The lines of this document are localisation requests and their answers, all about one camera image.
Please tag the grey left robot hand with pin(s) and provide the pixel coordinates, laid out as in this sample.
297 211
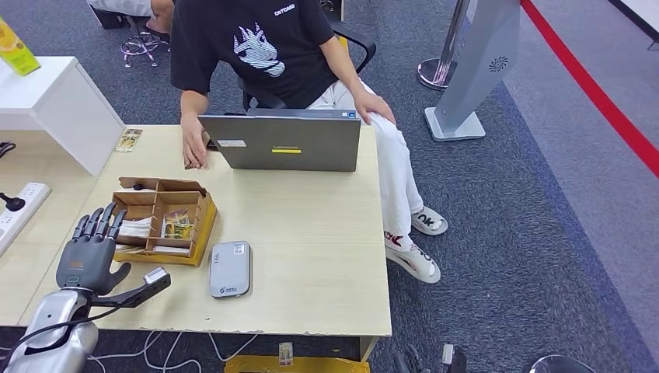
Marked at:
85 262

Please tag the person's left hand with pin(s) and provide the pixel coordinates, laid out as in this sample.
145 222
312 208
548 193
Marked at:
370 105

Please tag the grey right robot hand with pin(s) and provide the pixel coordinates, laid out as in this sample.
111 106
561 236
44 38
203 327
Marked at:
412 363

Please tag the person's right hand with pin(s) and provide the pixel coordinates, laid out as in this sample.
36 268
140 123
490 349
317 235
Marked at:
194 141

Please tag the person's left forearm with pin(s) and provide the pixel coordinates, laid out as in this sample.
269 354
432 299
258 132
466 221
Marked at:
345 67

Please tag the person's right forearm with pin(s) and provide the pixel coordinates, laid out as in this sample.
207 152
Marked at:
193 105

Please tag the small printed card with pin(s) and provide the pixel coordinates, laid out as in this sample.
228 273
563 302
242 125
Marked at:
285 355

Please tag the grey card reader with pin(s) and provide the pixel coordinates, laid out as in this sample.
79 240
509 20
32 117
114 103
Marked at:
229 270

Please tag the person in background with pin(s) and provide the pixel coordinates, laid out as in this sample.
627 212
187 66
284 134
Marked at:
129 6

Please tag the stack of white cards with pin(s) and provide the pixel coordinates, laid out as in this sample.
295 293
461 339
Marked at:
136 228

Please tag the yellow board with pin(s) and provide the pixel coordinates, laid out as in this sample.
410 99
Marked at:
343 41

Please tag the white power strip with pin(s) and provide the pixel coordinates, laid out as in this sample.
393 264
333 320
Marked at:
23 206

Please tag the cardboard organizer box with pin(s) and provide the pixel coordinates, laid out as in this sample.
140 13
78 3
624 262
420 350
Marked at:
203 226

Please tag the stack of yellow cards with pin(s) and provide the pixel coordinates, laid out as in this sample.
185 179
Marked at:
178 226

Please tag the grey laptop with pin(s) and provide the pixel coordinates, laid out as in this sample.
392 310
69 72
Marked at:
288 146

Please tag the black plug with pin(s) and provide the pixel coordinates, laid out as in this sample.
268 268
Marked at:
13 203

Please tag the white sandal shoe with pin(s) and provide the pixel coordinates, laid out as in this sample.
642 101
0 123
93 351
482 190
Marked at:
430 221
417 262

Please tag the chrome stool base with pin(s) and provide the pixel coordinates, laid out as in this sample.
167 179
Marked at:
139 49

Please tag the grey kiosk stand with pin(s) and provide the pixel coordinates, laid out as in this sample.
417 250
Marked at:
479 62

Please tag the white counter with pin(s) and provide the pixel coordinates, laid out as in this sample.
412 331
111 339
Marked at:
56 87

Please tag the round grey base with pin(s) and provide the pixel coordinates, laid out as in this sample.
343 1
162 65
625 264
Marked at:
561 365

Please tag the yellow green carton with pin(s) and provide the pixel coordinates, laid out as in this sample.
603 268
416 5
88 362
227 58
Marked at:
18 51

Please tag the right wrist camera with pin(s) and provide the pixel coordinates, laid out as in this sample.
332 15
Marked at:
455 360

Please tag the black camera bracket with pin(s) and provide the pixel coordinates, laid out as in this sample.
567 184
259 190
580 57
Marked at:
129 297

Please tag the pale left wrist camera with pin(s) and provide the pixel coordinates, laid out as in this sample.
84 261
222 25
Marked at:
156 275

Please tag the chrome stanchion post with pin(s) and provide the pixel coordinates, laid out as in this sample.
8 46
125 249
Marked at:
437 72

